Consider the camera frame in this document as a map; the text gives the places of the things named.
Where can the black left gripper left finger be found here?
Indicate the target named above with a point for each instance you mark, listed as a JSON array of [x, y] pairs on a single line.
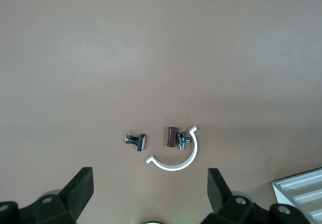
[[75, 191]]

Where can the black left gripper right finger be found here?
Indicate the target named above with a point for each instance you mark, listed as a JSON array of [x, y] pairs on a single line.
[[219, 193]]

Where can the chrome valve fitting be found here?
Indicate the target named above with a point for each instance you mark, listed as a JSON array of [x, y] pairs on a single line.
[[181, 141]]

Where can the brown cylinder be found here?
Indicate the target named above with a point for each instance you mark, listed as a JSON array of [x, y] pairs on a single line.
[[171, 137]]

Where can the white ridged tray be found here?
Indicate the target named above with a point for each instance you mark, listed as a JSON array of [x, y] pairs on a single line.
[[302, 193]]

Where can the black switch with white cap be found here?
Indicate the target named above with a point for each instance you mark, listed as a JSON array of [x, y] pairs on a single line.
[[137, 142]]

